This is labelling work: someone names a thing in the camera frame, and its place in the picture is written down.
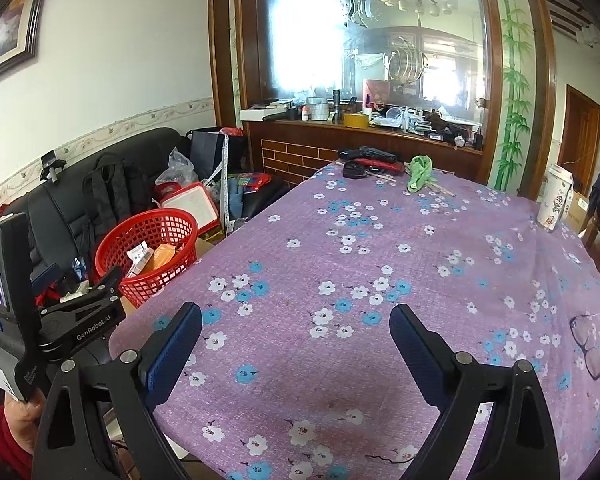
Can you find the white patterned paper cup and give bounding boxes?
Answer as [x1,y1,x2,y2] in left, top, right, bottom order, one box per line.
[536,165,573,231]

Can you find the brown wooden door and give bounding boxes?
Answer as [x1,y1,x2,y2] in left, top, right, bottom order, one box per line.
[557,86,600,194]

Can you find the metal pot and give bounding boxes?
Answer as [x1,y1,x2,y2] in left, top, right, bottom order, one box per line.
[306,96,330,122]

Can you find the wooden brick-pattern counter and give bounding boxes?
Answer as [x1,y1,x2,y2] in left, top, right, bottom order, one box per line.
[244,118,485,188]

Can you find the red plastic basket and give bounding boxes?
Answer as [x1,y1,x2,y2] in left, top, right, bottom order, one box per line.
[94,208,198,308]

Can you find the black sofa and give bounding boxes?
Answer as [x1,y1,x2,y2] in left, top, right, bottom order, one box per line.
[0,127,190,286]

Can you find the orange cardboard box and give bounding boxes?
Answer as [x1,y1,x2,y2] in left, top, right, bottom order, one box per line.
[143,244,176,272]

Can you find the black key fob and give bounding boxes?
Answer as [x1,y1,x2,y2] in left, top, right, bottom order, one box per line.
[342,160,366,180]

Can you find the black backpack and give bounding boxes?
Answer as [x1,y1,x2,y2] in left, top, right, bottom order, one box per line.
[82,152,152,244]

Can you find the red framed white board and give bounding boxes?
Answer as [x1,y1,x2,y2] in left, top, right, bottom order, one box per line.
[160,182,220,235]

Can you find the eyeglasses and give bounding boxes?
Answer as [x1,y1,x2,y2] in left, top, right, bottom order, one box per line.
[569,314,600,382]

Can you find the black red tool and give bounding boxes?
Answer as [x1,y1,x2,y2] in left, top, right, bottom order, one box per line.
[338,146,404,174]

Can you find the white medicine box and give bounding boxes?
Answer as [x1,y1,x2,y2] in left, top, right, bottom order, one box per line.
[126,242,154,278]

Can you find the left hand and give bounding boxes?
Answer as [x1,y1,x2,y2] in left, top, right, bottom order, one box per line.
[4,389,45,454]

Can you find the purple floral tablecloth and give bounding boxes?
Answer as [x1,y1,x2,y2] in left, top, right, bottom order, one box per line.
[110,165,600,479]

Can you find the green cloth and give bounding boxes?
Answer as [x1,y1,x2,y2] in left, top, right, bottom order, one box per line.
[405,155,437,193]

